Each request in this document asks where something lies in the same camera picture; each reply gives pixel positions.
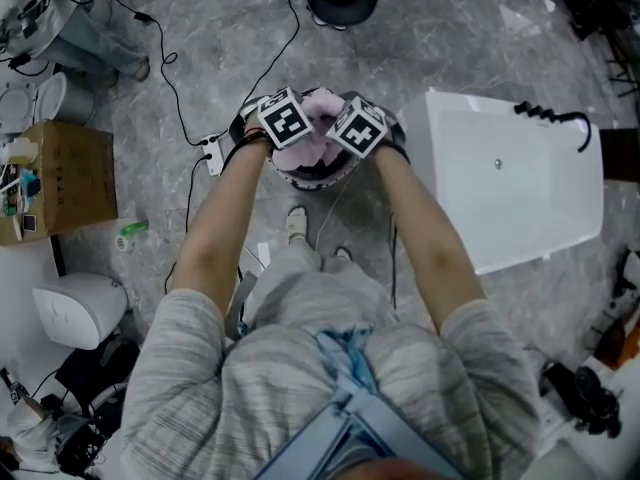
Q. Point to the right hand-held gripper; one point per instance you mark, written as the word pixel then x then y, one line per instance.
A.
pixel 357 133

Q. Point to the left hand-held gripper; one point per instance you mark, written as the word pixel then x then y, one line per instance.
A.
pixel 282 118

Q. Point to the pink cloth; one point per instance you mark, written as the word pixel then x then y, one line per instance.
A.
pixel 320 105

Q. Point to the basket of pink laundry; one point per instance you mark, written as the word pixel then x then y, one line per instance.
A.
pixel 315 180

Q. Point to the person's left forearm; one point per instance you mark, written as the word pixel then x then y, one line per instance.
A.
pixel 220 228

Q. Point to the person's right forearm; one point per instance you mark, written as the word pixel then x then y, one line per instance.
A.
pixel 425 238

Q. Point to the white power strip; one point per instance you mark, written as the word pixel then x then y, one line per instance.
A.
pixel 212 155

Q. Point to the person's left shoe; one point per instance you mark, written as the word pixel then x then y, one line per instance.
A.
pixel 297 223

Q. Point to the person's shoe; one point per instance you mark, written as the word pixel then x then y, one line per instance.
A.
pixel 297 223
pixel 342 253

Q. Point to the person's right shoe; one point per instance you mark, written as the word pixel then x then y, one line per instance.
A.
pixel 342 253

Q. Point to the white paper sheet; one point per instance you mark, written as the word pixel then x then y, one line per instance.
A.
pixel 263 254

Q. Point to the person's grey trousers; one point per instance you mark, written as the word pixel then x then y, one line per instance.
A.
pixel 300 288

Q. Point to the black bathtub faucet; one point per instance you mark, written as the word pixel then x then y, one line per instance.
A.
pixel 531 109

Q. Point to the white bathtub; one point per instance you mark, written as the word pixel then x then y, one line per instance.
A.
pixel 525 208

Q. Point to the green plastic bottle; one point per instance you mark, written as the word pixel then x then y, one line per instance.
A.
pixel 135 228

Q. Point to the open cardboard box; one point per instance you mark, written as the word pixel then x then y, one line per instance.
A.
pixel 75 178

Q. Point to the person's grey striped shirt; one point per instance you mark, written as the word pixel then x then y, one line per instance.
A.
pixel 450 393

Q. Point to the white smart toilet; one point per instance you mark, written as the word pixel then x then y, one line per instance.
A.
pixel 80 308

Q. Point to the light blue chest harness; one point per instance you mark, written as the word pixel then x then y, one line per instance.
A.
pixel 350 418

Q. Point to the black backpack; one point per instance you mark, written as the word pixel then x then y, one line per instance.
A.
pixel 95 378

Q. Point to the white low platform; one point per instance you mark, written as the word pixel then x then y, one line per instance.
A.
pixel 20 318

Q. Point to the white cabinet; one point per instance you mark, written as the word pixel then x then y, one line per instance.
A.
pixel 600 453

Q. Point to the black camera rig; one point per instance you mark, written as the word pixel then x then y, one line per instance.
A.
pixel 590 393

